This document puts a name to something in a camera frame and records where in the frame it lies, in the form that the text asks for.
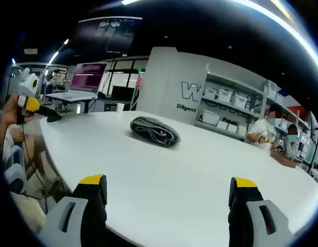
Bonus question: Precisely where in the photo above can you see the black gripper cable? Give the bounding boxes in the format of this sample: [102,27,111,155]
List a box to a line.
[21,122,50,199]

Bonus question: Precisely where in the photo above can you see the short ceiling light strip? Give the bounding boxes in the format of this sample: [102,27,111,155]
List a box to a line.
[47,38,69,65]

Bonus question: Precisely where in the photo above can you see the grey-blue chair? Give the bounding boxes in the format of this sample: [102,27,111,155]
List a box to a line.
[2,145,27,194]

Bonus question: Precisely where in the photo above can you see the dark ceiling display panel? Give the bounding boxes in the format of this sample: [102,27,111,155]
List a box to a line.
[77,16,144,54]

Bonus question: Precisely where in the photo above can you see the large purple display screen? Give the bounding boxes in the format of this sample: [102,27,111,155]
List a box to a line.
[69,63,109,94]

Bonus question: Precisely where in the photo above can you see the grey metal shelving unit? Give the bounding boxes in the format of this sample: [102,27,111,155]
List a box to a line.
[199,63,312,145]

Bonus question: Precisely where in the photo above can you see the person's left hand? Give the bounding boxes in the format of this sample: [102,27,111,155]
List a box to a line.
[0,94,34,127]

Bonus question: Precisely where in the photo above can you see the grey towel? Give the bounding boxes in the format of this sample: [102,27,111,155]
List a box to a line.
[129,116,181,149]

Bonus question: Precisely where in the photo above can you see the brown wooden tray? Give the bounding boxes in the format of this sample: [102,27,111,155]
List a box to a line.
[270,149,300,169]

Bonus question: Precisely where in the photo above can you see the row of white storage boxes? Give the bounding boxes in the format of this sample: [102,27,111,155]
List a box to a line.
[201,86,310,160]

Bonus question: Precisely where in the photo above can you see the white background work table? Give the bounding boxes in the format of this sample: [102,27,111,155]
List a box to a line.
[45,90,98,114]

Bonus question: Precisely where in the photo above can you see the person's bare leg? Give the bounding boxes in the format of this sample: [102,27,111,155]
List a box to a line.
[21,135,50,181]

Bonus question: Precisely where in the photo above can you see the person's beige clothing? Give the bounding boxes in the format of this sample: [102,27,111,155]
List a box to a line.
[8,191,48,234]

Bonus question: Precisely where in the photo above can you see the black tripod stand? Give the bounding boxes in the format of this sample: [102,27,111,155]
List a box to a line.
[309,120,318,170]

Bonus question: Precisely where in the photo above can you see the long ceiling light strip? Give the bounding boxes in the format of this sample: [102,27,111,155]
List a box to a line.
[225,0,318,78]

